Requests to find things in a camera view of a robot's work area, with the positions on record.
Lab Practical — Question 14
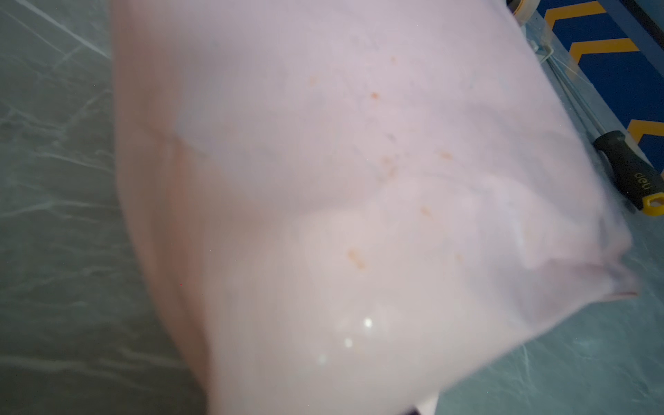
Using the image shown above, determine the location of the pink wrapping paper sheet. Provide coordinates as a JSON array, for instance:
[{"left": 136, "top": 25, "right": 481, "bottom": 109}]
[{"left": 110, "top": 1, "right": 638, "bottom": 414}]

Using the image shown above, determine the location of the yellow handled screwdriver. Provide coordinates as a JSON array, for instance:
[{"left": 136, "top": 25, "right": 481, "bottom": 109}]
[{"left": 546, "top": 57, "right": 663, "bottom": 217}]

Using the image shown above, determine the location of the white tape dispenser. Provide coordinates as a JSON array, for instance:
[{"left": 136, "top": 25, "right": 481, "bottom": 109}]
[{"left": 506, "top": 0, "right": 541, "bottom": 26}]

